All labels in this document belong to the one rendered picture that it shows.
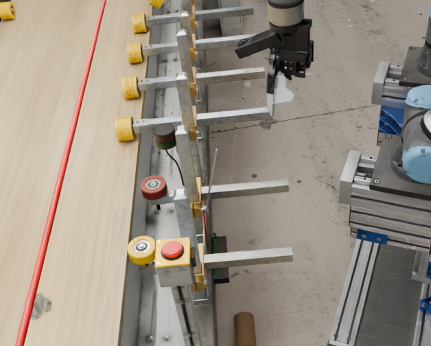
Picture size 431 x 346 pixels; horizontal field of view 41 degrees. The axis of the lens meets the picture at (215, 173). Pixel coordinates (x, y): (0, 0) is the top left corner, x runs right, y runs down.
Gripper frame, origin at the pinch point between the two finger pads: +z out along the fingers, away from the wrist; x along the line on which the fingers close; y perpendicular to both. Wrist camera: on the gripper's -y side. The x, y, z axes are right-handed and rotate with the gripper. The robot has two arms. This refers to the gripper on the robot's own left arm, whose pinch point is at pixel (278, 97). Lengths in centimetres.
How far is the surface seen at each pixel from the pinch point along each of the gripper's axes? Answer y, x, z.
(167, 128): -33.2, 2.7, 17.6
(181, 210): -19.2, -20.5, 22.8
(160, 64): -95, 108, 70
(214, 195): -25, 9, 47
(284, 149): -41, 132, 132
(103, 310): -34, -42, 42
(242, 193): -17, 13, 47
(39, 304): -50, -46, 41
